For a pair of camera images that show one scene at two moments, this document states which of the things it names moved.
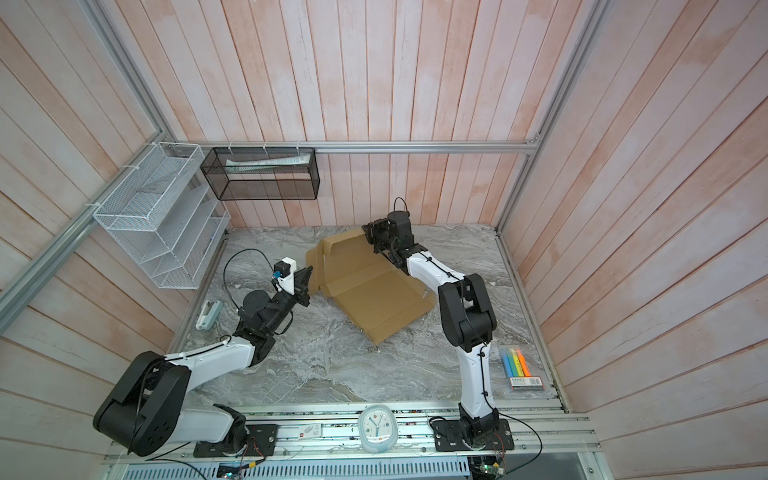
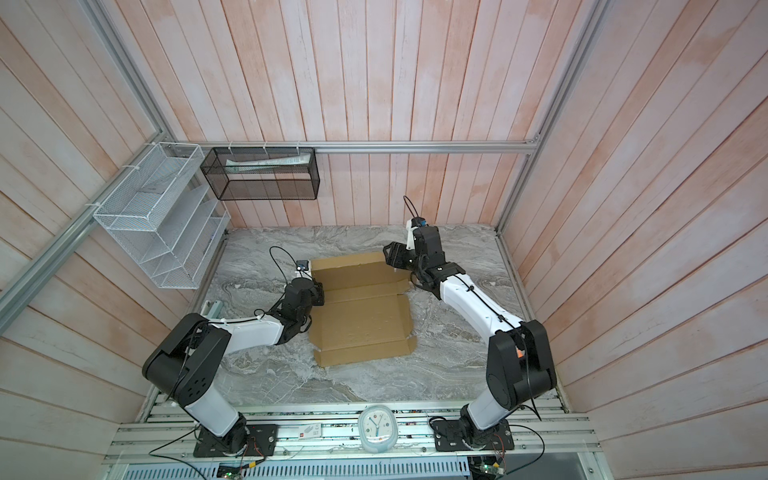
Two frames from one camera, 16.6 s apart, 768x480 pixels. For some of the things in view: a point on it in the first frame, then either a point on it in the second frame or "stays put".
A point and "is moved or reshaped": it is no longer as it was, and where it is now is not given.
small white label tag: (309, 431) stays put
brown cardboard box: (373, 293) is moved or reshaped
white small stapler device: (209, 314) stays put
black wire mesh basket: (263, 173) stays put
